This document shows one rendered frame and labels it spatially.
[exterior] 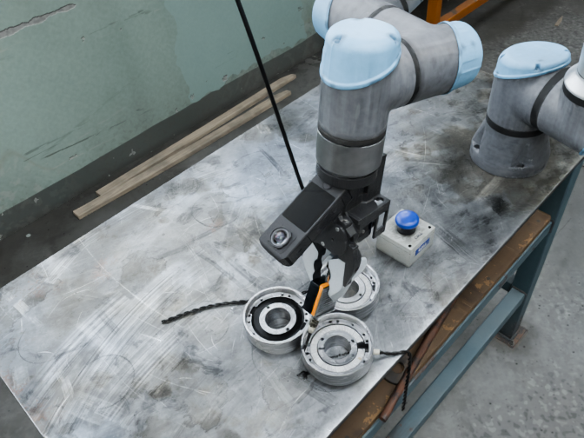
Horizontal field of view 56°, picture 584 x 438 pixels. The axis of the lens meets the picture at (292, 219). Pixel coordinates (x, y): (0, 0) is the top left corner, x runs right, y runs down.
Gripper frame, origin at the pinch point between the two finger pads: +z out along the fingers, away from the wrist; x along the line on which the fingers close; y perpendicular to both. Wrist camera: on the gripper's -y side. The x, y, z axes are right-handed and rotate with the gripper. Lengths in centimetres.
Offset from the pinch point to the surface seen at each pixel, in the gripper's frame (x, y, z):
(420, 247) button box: -0.6, 24.0, 6.9
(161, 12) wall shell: 165, 82, 27
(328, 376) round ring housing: -5.8, -4.0, 10.2
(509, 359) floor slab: -10, 81, 83
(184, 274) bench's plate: 27.1, -4.8, 14.5
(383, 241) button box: 4.9, 21.2, 7.5
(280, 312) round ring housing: 8.0, 0.0, 11.9
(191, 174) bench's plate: 48, 12, 12
